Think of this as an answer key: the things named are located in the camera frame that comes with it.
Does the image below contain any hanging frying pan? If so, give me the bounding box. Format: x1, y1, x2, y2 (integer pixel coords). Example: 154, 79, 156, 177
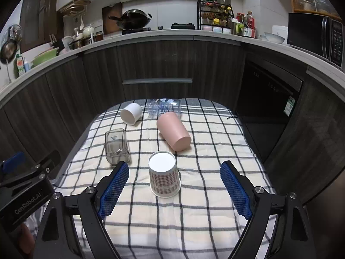
0, 24, 22, 64

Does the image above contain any clear printed plastic cup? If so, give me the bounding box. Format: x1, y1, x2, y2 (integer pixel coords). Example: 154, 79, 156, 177
146, 98, 182, 120

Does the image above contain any clear grey square cup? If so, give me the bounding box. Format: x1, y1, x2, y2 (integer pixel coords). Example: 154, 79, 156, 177
105, 129, 132, 167

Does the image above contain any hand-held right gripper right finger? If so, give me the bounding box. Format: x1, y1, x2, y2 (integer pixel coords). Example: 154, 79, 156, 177
220, 160, 317, 259

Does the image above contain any white bowl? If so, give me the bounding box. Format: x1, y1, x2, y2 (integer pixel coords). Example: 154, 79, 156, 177
260, 32, 286, 45

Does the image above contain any black built-in dishwasher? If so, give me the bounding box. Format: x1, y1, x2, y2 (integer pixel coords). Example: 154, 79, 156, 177
235, 59, 304, 163

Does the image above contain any black microwave oven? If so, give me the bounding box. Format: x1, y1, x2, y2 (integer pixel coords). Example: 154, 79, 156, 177
287, 12, 345, 69

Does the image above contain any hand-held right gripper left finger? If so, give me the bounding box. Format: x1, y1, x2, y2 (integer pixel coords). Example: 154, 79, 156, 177
34, 161, 130, 259

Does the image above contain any plain white cup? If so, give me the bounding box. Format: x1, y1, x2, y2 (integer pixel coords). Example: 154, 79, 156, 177
120, 103, 143, 126

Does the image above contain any checked paper cup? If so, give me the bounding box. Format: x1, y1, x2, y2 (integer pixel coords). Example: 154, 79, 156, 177
148, 151, 181, 199

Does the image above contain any black checked white tablecloth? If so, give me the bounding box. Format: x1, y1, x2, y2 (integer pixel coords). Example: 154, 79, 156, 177
52, 98, 279, 259

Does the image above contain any dark wood drawer front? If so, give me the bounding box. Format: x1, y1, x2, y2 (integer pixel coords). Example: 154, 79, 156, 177
116, 40, 195, 101

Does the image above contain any black burner pan support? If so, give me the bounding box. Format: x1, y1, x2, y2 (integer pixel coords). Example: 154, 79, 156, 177
171, 22, 196, 30

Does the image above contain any dark wooden cutting board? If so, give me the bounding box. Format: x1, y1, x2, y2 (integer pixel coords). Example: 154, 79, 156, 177
102, 3, 124, 35

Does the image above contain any black gas hob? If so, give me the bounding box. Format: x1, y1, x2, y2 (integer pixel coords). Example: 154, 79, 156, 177
121, 27, 152, 35

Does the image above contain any wall-mounted utensil rack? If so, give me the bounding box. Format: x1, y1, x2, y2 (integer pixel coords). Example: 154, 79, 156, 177
59, 0, 91, 16

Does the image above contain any person's left hand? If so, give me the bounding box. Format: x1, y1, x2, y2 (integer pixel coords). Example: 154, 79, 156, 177
17, 222, 37, 250

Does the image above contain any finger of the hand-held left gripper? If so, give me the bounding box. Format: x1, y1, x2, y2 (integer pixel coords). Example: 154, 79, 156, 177
0, 152, 26, 175
34, 150, 61, 174

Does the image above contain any green orange detergent bottle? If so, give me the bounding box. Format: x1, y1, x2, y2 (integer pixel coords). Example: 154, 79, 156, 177
15, 54, 26, 77

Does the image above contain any pink plastic cup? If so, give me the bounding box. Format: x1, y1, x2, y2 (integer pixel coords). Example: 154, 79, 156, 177
157, 112, 192, 152

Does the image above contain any dark sauce bottle red label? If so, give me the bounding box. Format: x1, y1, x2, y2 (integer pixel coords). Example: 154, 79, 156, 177
243, 11, 256, 38

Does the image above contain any black wire spice rack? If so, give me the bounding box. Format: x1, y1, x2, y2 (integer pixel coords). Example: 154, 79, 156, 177
197, 0, 233, 32

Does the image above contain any green plastic basin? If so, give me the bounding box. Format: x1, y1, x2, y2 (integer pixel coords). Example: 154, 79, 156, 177
32, 47, 59, 67

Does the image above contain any stainless steel pot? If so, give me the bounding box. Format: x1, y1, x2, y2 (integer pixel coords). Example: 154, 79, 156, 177
68, 38, 93, 51

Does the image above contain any black wok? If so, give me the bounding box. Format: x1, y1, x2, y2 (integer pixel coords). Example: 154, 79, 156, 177
108, 9, 153, 30

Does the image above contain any white teapot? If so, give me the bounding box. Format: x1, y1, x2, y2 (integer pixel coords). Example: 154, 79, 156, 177
82, 25, 96, 39

